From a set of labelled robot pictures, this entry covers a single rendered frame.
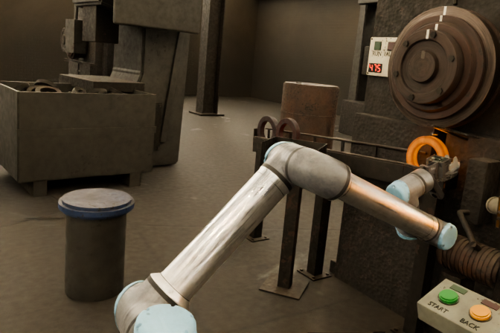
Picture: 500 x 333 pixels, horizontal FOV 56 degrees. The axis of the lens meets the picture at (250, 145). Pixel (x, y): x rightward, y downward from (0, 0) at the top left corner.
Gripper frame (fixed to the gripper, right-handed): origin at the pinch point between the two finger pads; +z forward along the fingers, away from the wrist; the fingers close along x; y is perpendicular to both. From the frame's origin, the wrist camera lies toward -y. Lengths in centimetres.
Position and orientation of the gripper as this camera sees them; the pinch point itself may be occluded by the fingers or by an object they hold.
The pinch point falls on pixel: (456, 165)
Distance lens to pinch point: 202.2
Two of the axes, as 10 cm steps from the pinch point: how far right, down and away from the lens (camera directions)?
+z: 8.1, -3.3, 4.9
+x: -5.7, -2.0, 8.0
